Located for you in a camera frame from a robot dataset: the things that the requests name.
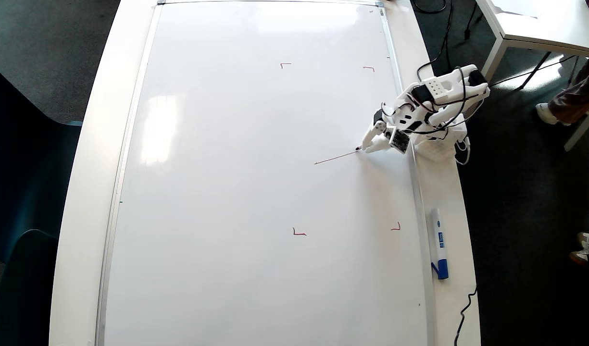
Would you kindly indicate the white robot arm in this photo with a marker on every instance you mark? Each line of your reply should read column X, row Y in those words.
column 433, row 89

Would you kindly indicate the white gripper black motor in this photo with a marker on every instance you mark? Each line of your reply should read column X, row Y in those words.
column 372, row 142

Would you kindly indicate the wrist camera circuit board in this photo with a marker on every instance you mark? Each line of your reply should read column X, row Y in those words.
column 400, row 140

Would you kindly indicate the dark teal chair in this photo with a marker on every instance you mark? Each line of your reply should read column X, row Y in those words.
column 25, row 168

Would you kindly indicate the white shoe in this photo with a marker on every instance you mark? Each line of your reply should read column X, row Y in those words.
column 546, row 114

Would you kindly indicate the large whiteboard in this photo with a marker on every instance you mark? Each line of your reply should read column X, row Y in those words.
column 227, row 168

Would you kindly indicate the white blue whiteboard marker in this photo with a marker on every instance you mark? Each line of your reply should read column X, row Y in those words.
column 438, row 240

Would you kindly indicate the brown trouser leg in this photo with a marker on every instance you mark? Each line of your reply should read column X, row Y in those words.
column 575, row 98

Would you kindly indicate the white side table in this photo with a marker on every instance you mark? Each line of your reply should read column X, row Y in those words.
column 539, row 24

